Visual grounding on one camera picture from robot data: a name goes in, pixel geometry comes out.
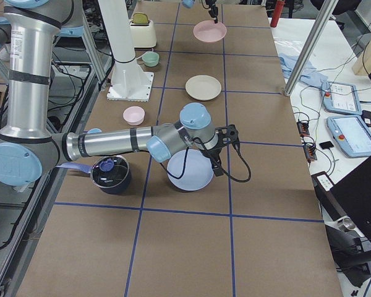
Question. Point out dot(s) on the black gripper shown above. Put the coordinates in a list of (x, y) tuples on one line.
[(212, 7), (213, 154)]

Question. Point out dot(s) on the light blue plate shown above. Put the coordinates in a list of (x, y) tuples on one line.
[(198, 171)]

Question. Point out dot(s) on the pink plate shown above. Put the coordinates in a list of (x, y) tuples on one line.
[(208, 31)]

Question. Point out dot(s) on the red bottle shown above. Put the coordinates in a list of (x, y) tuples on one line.
[(277, 13)]

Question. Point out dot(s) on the cream toaster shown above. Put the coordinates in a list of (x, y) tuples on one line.
[(143, 32)]

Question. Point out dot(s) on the beige plate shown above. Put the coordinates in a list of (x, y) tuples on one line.
[(203, 87)]

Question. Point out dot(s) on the green bowl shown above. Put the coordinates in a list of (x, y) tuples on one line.
[(150, 58)]

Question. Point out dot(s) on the pink bowl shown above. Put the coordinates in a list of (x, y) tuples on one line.
[(134, 115)]

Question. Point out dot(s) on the dark pot with glass lid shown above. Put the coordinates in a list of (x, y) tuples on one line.
[(111, 174)]

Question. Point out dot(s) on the blue cloth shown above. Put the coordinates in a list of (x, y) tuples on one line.
[(310, 76)]

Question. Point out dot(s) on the lower teach pendant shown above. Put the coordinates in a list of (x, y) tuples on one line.
[(351, 134)]

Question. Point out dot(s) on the teach pendant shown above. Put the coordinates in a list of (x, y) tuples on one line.
[(340, 98), (351, 134)]

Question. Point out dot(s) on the upper teach pendant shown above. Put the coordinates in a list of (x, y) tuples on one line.
[(340, 98)]

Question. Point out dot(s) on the aluminium frame post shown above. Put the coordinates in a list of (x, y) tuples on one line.
[(323, 17)]

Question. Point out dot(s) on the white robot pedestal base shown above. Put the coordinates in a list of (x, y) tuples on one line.
[(128, 81)]

